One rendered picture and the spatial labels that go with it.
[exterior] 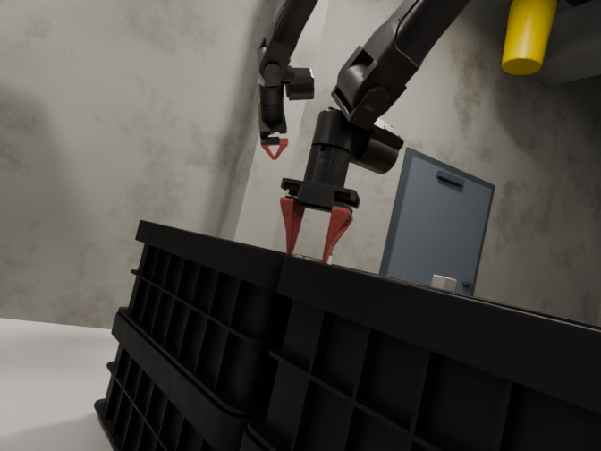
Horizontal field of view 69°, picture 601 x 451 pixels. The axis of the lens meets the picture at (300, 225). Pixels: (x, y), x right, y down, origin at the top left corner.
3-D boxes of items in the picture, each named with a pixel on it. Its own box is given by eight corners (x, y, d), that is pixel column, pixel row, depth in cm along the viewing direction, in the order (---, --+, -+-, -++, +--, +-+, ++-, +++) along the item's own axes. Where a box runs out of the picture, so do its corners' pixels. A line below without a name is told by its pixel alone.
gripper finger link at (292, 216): (280, 254, 64) (295, 192, 65) (327, 265, 62) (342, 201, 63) (266, 250, 57) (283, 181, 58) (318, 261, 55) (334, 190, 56)
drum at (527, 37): (513, 80, 441) (526, 20, 445) (554, 70, 404) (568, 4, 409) (487, 63, 421) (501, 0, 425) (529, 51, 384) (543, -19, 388)
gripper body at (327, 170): (290, 200, 64) (301, 152, 65) (358, 213, 62) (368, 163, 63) (278, 190, 58) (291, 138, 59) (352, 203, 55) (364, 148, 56)
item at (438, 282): (443, 290, 38) (445, 276, 38) (430, 287, 39) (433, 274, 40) (454, 293, 39) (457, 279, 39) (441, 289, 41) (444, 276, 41)
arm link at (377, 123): (351, 56, 59) (373, 83, 53) (410, 90, 65) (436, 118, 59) (306, 129, 65) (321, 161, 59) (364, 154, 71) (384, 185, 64)
